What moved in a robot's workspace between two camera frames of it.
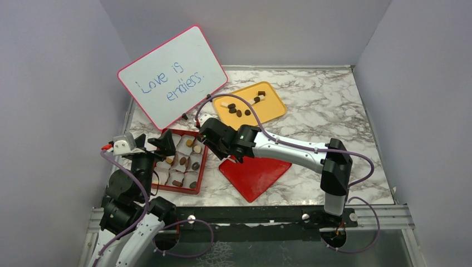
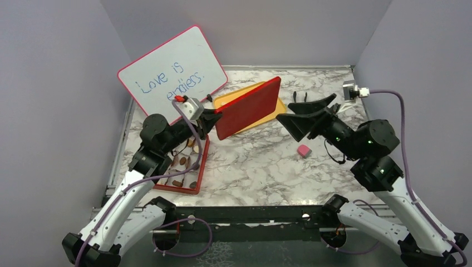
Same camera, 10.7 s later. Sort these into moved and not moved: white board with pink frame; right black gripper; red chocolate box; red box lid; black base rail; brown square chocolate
Moved: right black gripper; red box lid
Not moved: red chocolate box; brown square chocolate; white board with pink frame; black base rail
